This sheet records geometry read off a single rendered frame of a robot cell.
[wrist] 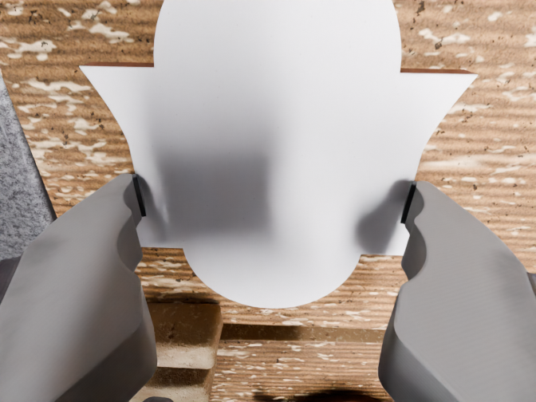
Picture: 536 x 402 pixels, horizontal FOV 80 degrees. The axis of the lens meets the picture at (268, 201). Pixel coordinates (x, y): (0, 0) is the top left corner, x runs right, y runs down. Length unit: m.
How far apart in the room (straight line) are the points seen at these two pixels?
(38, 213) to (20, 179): 0.02
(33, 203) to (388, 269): 0.18
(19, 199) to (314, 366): 0.18
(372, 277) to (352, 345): 0.05
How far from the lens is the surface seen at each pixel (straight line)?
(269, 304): 0.16
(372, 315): 0.19
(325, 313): 0.18
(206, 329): 0.17
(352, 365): 0.22
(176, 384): 0.19
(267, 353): 0.21
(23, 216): 0.21
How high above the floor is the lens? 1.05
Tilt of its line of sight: 59 degrees down
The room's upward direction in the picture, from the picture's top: 176 degrees counter-clockwise
